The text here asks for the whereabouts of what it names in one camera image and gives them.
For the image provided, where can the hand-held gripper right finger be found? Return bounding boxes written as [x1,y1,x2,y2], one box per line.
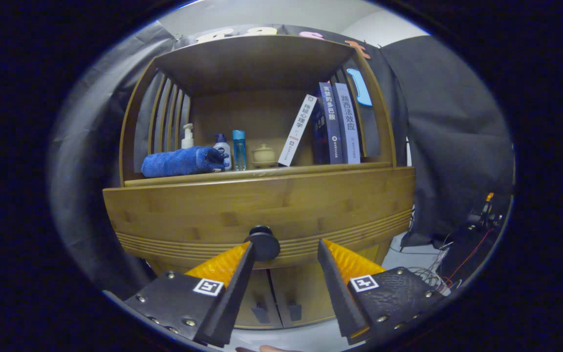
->
[317,239,447,346]

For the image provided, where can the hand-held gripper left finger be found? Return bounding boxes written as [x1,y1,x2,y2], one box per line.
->
[124,241,257,348]

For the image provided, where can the black round drawer knob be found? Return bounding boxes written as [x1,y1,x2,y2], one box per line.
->
[244,225,281,261]

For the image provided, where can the wooden drawer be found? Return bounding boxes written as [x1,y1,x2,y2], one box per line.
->
[103,166,415,269]

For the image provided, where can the wooden cabinet door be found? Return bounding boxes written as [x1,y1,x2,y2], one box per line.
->
[268,242,392,328]
[233,269,284,329]

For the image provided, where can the wooden countertop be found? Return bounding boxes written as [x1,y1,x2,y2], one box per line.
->
[124,161,392,187]

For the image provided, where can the wooden cabinet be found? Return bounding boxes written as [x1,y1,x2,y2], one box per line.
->
[103,34,416,329]

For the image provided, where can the beige lidded teacup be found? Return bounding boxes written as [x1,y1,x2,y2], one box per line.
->
[251,143,278,168]

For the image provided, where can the clear blue bottle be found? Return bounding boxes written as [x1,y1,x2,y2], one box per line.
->
[232,130,247,171]

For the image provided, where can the rolled blue towel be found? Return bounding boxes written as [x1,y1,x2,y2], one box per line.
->
[141,146,228,178]

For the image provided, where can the white bottle with blue cap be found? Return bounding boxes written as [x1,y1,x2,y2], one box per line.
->
[213,133,232,171]

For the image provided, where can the dark blue book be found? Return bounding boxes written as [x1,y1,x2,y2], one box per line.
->
[310,98,331,165]

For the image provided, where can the black device with orange tip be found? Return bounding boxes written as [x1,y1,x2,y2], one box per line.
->
[467,192,503,230]

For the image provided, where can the light grey-blue book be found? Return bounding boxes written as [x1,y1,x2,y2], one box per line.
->
[334,83,361,165]

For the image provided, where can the tangle of cables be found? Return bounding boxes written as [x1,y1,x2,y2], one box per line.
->
[389,230,463,296]

